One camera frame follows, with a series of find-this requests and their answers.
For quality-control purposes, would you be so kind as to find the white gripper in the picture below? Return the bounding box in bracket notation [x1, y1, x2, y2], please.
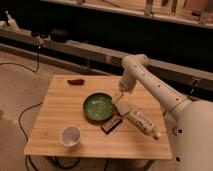
[114, 77, 136, 102]

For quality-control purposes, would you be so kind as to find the green ceramic bowl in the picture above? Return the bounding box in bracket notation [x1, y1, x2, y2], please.
[83, 93, 116, 122]

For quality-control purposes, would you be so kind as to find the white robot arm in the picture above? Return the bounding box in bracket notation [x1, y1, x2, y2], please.
[116, 54, 213, 171]

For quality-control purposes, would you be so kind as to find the dark red chocolate bar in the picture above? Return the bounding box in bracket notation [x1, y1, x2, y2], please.
[101, 117, 122, 134]

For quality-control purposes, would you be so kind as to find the white tube bottle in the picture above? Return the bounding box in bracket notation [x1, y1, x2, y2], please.
[128, 109, 161, 139]

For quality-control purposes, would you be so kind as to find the red brown sausage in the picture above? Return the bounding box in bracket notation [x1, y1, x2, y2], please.
[67, 79, 85, 85]

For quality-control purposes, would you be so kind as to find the wooden table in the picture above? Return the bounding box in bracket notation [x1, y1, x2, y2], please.
[24, 75, 172, 160]

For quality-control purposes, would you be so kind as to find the white paper cup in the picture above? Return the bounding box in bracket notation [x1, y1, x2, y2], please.
[60, 126, 80, 148]

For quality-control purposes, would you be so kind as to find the black box on ledge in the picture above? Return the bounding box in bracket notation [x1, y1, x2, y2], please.
[50, 29, 69, 43]

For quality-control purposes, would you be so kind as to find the white spray bottle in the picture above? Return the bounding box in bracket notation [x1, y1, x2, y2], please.
[5, 11, 19, 31]

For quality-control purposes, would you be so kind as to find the black floor cable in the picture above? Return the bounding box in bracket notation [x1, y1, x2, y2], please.
[0, 44, 81, 171]

